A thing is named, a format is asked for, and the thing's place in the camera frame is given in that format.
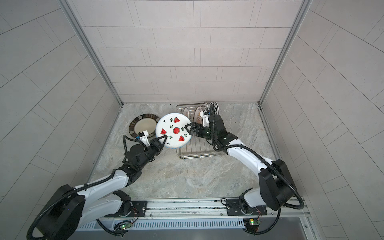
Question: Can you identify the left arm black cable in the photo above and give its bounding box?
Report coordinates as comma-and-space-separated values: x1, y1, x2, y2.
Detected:
26, 134, 142, 240

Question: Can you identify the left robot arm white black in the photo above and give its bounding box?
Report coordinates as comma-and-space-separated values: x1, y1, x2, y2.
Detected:
26, 135, 168, 240

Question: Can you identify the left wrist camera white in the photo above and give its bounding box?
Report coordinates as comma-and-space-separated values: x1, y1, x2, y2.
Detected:
138, 131, 150, 147

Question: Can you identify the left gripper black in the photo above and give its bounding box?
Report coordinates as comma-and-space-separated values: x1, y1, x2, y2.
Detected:
136, 135, 168, 171

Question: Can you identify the right corner aluminium profile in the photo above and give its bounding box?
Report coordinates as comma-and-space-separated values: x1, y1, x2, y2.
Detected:
259, 0, 312, 106

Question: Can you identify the corner aluminium profile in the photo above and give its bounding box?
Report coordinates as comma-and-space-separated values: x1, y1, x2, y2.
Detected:
58, 0, 124, 107
259, 0, 312, 106

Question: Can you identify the left corner aluminium profile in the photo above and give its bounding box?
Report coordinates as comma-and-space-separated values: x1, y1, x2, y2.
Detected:
58, 0, 124, 107

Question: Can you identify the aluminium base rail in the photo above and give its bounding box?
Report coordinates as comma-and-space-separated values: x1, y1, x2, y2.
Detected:
58, 196, 310, 222

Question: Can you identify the orange sunburst plate front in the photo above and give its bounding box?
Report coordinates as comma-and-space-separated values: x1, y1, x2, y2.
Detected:
183, 107, 190, 119

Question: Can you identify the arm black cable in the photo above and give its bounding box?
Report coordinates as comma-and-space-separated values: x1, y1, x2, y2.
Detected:
209, 103, 305, 235
26, 134, 142, 240

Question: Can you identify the white watermelon pattern plate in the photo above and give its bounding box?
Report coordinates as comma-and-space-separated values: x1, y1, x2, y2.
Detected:
155, 113, 192, 149

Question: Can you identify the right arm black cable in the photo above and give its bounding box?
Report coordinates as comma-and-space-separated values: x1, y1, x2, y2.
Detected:
209, 103, 305, 235

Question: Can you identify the left circuit board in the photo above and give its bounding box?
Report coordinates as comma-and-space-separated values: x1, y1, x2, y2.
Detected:
114, 221, 132, 236

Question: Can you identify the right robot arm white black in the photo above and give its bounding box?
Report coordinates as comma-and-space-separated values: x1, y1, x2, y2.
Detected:
185, 114, 304, 215

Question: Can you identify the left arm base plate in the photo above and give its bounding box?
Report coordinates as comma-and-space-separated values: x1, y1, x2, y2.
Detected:
104, 201, 148, 218

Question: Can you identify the right circuit board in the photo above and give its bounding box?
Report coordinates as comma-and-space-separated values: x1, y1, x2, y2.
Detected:
243, 219, 260, 234

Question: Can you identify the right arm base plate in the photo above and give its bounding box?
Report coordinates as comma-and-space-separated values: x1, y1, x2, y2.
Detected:
221, 198, 268, 216

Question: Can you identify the orange pattern plate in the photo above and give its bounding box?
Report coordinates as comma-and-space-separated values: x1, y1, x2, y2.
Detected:
194, 106, 203, 124
202, 103, 209, 111

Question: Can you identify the metal wire dish rack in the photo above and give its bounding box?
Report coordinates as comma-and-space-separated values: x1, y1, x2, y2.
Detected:
176, 103, 220, 160

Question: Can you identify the black white striped plate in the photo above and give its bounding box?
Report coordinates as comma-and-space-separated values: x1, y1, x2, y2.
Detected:
208, 102, 216, 114

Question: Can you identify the circuit board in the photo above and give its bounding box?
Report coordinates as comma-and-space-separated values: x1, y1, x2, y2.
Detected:
243, 219, 260, 234
114, 221, 132, 236

